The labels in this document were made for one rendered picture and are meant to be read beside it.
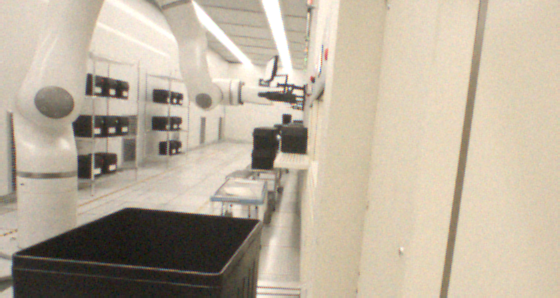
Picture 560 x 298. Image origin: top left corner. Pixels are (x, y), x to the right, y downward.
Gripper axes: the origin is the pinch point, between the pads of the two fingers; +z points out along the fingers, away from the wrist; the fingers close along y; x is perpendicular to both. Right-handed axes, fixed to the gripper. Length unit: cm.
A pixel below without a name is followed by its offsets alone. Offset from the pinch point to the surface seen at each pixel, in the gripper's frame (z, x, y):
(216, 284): -5, -28, 76
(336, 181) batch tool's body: 9, -13, 82
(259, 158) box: -44, -60, -343
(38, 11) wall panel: -288, 82, -318
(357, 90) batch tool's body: 10, -3, 82
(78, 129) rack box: -259, -43, -341
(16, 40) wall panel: -288, 45, -286
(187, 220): -17, -28, 48
